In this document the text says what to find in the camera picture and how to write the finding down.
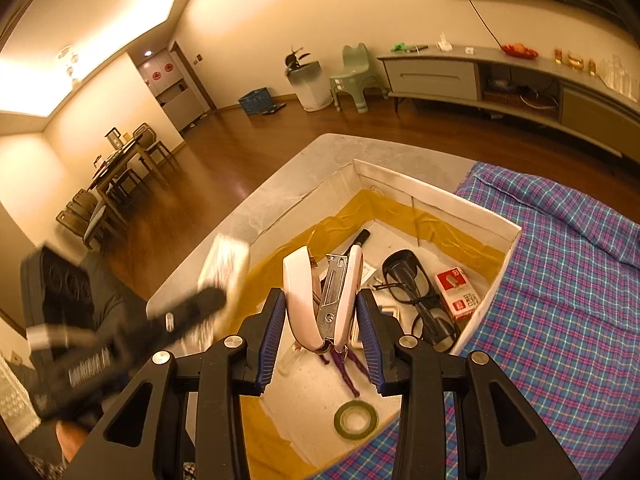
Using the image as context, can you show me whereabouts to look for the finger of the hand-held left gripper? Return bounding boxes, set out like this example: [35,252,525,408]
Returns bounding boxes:
[144,285,229,347]

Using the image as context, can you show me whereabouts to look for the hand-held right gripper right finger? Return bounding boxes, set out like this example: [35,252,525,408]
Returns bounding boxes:
[356,289,583,480]

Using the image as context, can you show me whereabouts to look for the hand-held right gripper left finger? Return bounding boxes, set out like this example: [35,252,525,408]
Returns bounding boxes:
[62,287,287,480]

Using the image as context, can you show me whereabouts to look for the purple silver toy figure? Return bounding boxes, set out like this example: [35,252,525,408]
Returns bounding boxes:
[320,347,374,399]

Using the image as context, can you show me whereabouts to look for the white pink stapler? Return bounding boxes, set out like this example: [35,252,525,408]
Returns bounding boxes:
[282,244,365,357]

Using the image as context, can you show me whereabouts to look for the white blurred packet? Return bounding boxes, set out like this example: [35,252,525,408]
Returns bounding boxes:
[197,236,251,313]

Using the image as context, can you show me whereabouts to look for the white cardboard box yellow tape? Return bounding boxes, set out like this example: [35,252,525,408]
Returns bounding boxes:
[150,158,523,480]

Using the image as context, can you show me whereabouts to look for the person's left forearm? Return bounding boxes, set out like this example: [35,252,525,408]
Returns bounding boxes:
[54,419,102,467]

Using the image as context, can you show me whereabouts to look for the white card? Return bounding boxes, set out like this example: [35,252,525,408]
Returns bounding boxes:
[360,260,382,289]

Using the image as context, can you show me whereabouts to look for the black glasses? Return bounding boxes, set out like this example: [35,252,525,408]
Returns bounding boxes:
[372,249,463,354]

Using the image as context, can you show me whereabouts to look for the white lace cloth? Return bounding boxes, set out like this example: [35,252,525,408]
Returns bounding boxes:
[0,355,42,444]

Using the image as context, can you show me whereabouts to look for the green tape roll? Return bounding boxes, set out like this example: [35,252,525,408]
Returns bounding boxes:
[333,400,380,439]

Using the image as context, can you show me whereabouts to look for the person's dark printed clothing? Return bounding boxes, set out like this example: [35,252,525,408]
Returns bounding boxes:
[20,245,147,357]

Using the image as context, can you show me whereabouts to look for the red staple box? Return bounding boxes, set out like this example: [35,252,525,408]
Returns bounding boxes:
[433,268,482,322]

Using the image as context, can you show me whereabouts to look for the set of wooden dining chairs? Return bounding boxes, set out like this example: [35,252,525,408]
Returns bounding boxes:
[55,122,177,252]

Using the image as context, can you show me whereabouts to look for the wooden dining table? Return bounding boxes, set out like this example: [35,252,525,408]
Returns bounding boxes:
[87,135,152,197]

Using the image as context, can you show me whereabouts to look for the blue plaid cloth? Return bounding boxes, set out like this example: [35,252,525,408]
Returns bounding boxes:
[310,161,640,480]

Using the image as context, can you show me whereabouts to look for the blue plastic basket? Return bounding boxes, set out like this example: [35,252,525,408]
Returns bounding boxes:
[237,88,274,116]

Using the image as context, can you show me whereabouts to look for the white entrance cabinet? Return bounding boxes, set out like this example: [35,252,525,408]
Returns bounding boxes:
[137,50,212,134]

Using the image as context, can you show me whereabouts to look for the brown door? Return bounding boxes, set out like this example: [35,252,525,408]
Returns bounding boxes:
[170,41,219,114]

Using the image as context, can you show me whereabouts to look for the white bin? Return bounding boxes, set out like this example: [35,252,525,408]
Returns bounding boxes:
[287,60,334,113]

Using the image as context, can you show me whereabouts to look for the dark potted plant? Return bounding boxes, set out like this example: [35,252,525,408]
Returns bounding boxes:
[283,46,312,73]

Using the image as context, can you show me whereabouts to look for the green child chair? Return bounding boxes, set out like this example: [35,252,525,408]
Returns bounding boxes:
[328,43,389,114]

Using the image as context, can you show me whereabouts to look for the ceiling lamp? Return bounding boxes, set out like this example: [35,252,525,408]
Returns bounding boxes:
[56,45,84,89]

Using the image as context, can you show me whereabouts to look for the grey television console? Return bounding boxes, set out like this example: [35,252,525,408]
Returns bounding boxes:
[376,45,640,166]

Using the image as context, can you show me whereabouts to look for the red ornament on console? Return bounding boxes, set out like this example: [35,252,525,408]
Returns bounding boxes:
[501,42,541,58]

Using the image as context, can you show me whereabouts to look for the gold cups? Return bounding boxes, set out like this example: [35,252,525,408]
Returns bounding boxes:
[552,47,599,74]

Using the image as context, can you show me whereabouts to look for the television cable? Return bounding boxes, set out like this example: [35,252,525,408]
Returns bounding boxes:
[462,0,507,52]

